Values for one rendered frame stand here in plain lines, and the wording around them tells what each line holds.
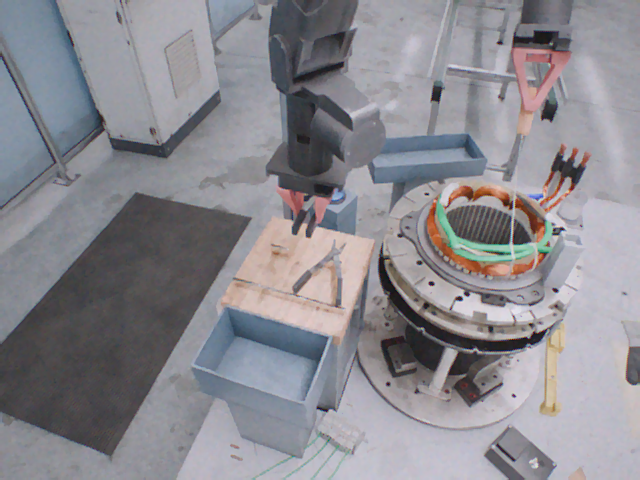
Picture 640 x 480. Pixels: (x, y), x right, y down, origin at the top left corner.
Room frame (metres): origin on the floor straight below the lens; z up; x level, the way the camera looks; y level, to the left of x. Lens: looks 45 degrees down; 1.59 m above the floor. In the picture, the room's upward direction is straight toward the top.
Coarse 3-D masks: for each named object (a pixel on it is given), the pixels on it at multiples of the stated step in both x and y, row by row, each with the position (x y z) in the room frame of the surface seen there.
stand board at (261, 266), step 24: (264, 240) 0.51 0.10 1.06; (288, 240) 0.51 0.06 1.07; (312, 240) 0.51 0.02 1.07; (336, 240) 0.51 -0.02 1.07; (360, 240) 0.51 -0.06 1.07; (264, 264) 0.46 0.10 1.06; (288, 264) 0.46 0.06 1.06; (312, 264) 0.46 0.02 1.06; (360, 264) 0.46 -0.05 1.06; (240, 288) 0.41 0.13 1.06; (288, 288) 0.41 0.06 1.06; (312, 288) 0.41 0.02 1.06; (336, 288) 0.41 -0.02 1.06; (360, 288) 0.42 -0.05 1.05; (264, 312) 0.37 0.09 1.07; (288, 312) 0.37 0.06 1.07; (312, 312) 0.37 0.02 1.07; (336, 336) 0.33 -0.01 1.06
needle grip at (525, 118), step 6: (534, 90) 0.50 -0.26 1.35; (534, 96) 0.50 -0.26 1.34; (522, 108) 0.49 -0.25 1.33; (522, 114) 0.49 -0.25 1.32; (528, 114) 0.49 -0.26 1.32; (522, 120) 0.49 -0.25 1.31; (528, 120) 0.49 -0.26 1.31; (522, 126) 0.48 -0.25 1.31; (528, 126) 0.48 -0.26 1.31; (522, 132) 0.48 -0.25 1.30; (528, 132) 0.48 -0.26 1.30
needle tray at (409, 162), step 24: (384, 144) 0.83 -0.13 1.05; (408, 144) 0.84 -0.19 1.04; (432, 144) 0.85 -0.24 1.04; (456, 144) 0.85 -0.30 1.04; (384, 168) 0.72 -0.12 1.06; (408, 168) 0.73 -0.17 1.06; (432, 168) 0.74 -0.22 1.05; (456, 168) 0.74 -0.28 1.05; (480, 168) 0.75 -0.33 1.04; (408, 192) 0.75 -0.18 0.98
